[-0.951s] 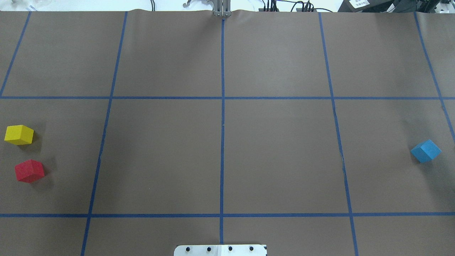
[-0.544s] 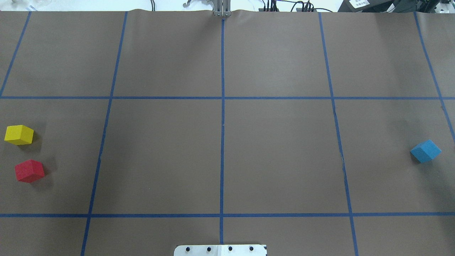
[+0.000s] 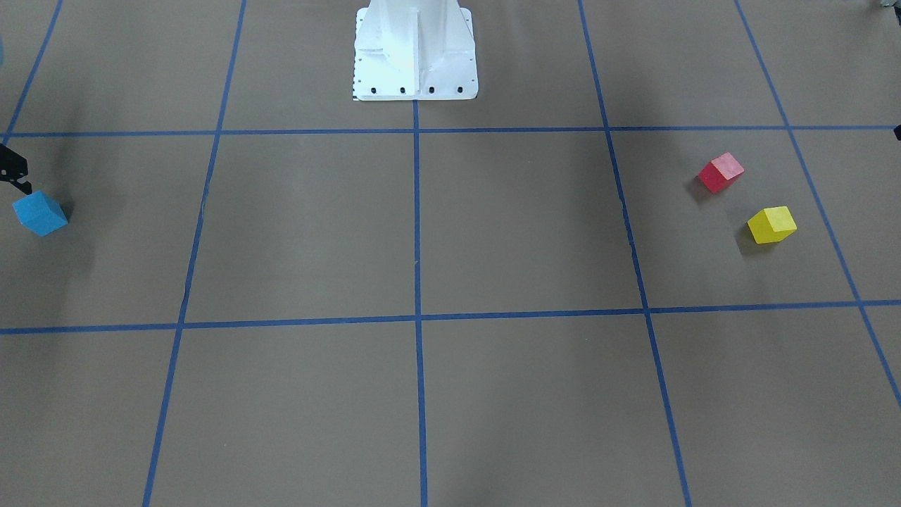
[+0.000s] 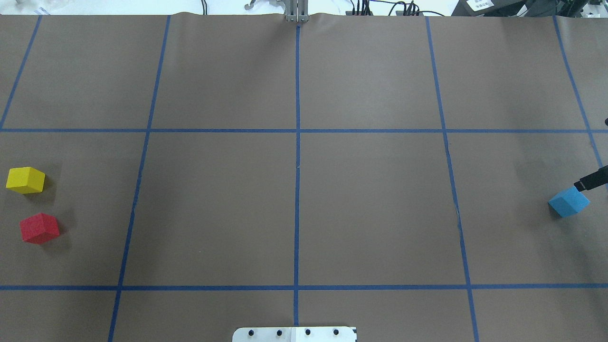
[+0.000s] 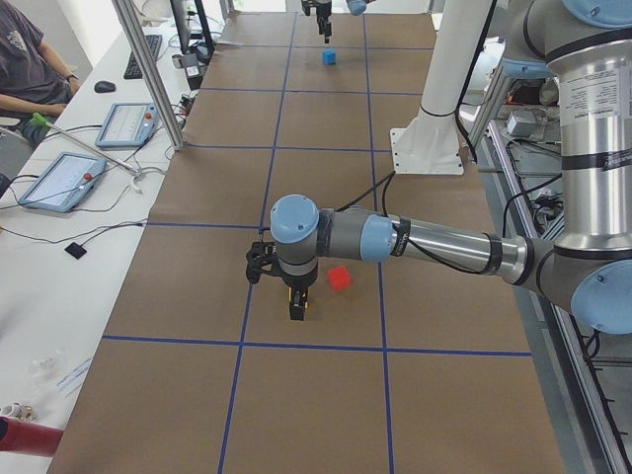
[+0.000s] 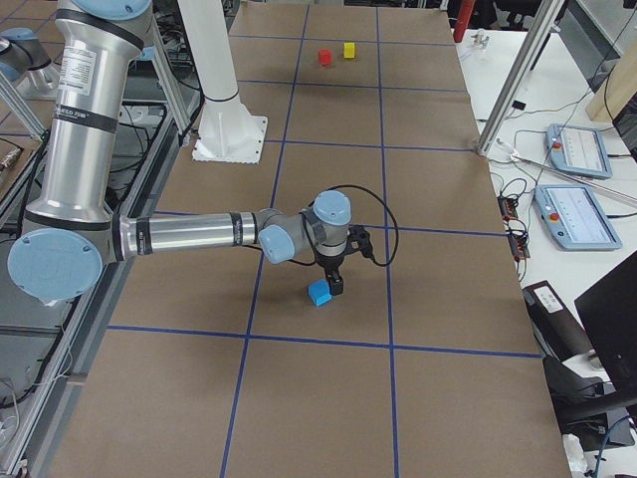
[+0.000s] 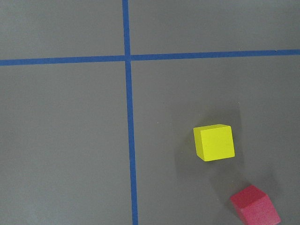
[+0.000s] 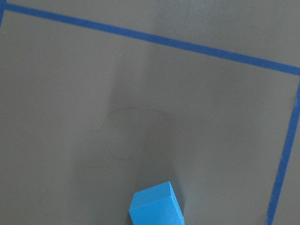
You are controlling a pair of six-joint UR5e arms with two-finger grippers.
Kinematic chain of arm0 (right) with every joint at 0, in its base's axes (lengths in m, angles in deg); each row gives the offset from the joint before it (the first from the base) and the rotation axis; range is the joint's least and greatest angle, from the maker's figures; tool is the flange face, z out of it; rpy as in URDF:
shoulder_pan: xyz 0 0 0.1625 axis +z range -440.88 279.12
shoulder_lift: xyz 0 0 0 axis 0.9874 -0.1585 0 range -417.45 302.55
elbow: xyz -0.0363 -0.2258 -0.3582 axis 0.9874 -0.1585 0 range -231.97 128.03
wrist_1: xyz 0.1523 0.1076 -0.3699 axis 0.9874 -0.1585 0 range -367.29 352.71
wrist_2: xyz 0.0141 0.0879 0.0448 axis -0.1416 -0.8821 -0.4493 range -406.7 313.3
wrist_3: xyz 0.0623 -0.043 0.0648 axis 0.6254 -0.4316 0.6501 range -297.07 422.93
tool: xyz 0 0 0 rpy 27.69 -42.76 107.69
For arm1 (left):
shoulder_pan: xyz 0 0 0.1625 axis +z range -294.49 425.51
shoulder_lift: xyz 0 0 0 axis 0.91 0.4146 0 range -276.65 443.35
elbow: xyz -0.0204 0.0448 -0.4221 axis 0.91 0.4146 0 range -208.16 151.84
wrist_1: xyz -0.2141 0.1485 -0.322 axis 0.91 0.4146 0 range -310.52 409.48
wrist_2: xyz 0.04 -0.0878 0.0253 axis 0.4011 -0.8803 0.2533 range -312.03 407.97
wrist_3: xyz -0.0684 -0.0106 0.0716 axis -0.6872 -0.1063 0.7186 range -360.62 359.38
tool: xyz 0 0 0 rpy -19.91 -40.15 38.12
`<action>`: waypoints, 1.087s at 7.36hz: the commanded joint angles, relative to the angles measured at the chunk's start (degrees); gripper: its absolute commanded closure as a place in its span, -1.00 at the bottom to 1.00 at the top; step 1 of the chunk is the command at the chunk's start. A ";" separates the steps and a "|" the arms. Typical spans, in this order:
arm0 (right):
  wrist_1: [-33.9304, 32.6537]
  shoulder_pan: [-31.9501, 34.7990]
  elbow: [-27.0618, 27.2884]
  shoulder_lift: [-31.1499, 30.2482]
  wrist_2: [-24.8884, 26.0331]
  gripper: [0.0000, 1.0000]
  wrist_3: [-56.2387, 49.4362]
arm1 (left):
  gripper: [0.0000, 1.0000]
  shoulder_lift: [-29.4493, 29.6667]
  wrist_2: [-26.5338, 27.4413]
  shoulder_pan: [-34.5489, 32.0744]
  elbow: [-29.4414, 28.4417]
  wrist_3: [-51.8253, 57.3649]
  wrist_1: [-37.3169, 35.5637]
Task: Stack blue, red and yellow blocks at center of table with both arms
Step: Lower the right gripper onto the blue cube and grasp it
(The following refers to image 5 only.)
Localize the red block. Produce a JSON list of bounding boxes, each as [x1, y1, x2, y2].
[[327, 266, 353, 292]]

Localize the green handled metal rod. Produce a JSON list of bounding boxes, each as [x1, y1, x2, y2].
[[33, 113, 141, 177]]

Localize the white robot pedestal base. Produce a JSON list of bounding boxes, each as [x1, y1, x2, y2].
[[390, 0, 496, 176]]

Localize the aluminium frame post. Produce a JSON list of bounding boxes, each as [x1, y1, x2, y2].
[[112, 0, 184, 151]]

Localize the grey power adapter box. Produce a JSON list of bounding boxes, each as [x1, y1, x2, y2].
[[507, 110, 537, 137]]

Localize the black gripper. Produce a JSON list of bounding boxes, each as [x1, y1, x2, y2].
[[279, 270, 317, 322], [315, 0, 332, 41]]

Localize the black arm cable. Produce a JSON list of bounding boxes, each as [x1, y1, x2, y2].
[[340, 171, 500, 276]]

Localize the small black square pad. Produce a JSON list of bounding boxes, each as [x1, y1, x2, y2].
[[64, 242, 87, 260]]

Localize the blue teach pendant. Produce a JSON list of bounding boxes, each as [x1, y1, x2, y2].
[[18, 152, 107, 213], [95, 103, 159, 149]]

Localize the seated person grey shirt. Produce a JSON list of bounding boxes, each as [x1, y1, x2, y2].
[[1, 1, 81, 147]]

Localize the blue block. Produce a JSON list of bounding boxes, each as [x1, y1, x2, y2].
[[322, 48, 337, 65]]

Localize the black computer mouse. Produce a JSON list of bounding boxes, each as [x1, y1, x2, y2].
[[94, 80, 117, 94]]

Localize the red cylinder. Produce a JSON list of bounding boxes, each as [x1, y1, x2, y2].
[[1, 417, 64, 457]]

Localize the yellow block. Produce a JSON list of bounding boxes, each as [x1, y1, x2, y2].
[[286, 286, 311, 314]]

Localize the black keyboard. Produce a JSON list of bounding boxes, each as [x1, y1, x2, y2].
[[122, 34, 164, 81]]

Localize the far blue teach pendant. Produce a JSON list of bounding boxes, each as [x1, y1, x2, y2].
[[95, 103, 159, 149]]

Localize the brown paper table cover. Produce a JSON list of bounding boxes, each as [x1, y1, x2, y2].
[[50, 14, 564, 473]]

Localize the near blue teach pendant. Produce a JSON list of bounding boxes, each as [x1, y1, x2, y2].
[[18, 152, 107, 213]]

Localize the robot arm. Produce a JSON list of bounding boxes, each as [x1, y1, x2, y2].
[[271, 1, 631, 335], [313, 0, 368, 43]]

